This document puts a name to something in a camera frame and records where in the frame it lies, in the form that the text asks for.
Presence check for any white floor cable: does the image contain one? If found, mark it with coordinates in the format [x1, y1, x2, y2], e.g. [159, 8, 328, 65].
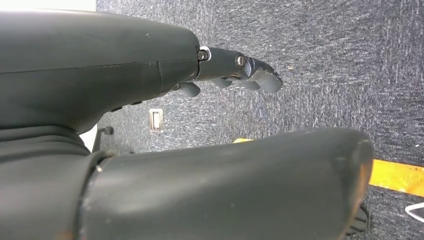
[404, 202, 424, 224]

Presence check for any yellow floor tape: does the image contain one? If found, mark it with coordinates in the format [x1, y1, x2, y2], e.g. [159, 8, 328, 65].
[231, 137, 424, 199]

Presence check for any floor socket with white plug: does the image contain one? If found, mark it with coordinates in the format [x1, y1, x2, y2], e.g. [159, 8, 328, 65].
[149, 108, 165, 133]

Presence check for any black metal leg frame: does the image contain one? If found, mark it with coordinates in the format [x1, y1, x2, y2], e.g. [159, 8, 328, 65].
[92, 126, 115, 153]

